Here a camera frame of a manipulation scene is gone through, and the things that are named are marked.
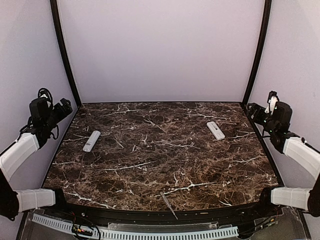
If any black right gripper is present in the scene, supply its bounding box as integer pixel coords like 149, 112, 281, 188
247, 102, 277, 135

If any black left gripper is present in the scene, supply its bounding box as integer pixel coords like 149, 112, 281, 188
44, 98, 72, 130

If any white remote control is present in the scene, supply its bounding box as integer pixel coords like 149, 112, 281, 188
206, 121, 225, 141
82, 130, 101, 153

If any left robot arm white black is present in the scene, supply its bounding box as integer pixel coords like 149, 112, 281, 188
0, 96, 73, 221

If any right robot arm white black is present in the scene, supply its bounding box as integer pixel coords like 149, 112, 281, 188
247, 101, 320, 217

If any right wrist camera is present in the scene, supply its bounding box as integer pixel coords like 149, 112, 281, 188
265, 91, 279, 115

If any black left frame post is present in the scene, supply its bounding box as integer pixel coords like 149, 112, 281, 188
49, 0, 82, 108

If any black frame post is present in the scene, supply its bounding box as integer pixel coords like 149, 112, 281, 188
242, 0, 272, 106
49, 0, 82, 108

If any black right frame post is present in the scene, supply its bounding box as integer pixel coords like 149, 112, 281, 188
242, 0, 272, 106

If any screwdriver with clear handle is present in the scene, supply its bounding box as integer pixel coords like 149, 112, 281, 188
160, 192, 178, 220

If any white slotted cable duct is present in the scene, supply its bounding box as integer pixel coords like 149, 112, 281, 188
31, 213, 239, 240

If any black front table rail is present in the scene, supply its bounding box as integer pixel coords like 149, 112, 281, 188
43, 202, 283, 226

